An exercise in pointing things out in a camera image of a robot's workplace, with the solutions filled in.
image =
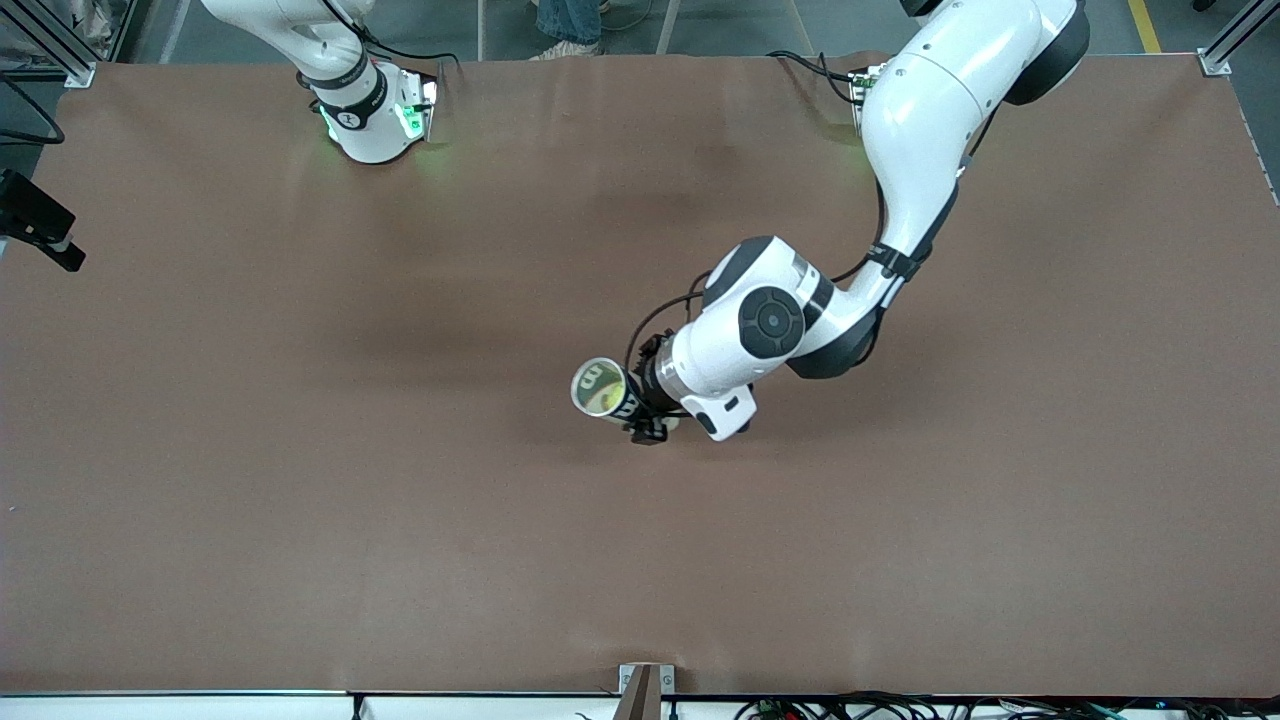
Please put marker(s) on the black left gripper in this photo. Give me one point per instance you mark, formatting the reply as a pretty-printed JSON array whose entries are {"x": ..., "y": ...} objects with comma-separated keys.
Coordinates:
[{"x": 643, "y": 392}]

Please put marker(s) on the clear tennis ball can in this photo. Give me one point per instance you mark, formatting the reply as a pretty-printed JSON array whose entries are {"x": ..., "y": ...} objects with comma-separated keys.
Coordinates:
[{"x": 628, "y": 405}]

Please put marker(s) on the yellow tennis ball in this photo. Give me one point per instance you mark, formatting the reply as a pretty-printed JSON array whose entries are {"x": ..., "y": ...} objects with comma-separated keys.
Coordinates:
[{"x": 605, "y": 395}]

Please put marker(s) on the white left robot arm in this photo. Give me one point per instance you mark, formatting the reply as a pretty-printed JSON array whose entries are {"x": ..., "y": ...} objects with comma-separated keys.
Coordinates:
[{"x": 920, "y": 120}]

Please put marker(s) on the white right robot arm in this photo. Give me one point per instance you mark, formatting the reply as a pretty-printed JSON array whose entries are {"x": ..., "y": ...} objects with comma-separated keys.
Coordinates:
[{"x": 365, "y": 120}]

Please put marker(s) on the brown paper table cover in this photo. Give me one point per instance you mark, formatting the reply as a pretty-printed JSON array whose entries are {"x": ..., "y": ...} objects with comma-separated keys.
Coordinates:
[{"x": 640, "y": 550}]

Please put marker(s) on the beige shoe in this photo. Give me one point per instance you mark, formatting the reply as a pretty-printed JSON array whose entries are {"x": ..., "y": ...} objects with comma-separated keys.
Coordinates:
[{"x": 565, "y": 50}]

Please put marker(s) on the person leg in blue jeans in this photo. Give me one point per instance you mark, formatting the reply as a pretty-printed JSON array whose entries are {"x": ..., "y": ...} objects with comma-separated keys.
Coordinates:
[{"x": 570, "y": 20}]

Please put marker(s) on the aluminium frame profile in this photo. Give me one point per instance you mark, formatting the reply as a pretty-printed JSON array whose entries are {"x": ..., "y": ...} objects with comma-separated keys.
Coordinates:
[
  {"x": 80, "y": 72},
  {"x": 1215, "y": 62}
]

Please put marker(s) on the grey metal bracket plate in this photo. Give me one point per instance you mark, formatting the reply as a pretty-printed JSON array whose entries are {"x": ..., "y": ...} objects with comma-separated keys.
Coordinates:
[{"x": 628, "y": 680}]

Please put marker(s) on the brown camera mount post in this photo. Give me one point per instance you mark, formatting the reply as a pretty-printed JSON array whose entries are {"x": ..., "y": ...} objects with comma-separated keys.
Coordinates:
[{"x": 640, "y": 700}]

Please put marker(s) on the white table edge rail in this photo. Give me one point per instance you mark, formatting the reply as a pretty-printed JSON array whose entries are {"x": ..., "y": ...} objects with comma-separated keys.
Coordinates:
[{"x": 200, "y": 708}]

